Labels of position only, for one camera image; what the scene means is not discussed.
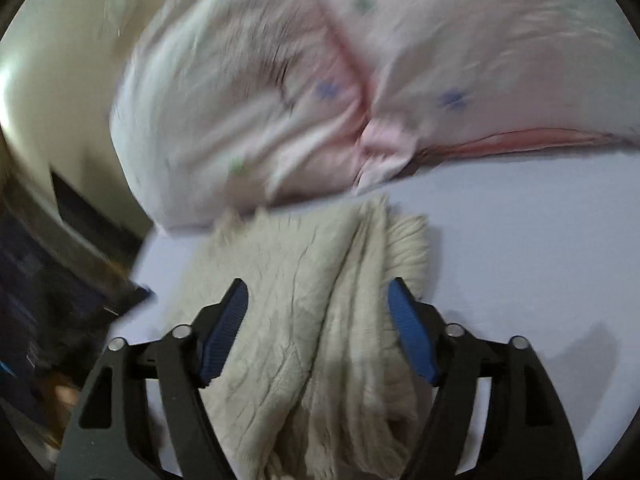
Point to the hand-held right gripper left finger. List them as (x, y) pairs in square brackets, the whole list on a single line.
[(223, 335)]

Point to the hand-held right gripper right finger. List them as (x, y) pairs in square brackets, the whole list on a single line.
[(412, 330)]

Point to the cream knitted sweater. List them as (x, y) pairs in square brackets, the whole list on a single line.
[(300, 310)]

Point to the lavender bed sheet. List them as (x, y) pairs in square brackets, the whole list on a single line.
[(525, 240)]

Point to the pink floral quilt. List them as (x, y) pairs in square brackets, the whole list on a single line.
[(280, 85)]

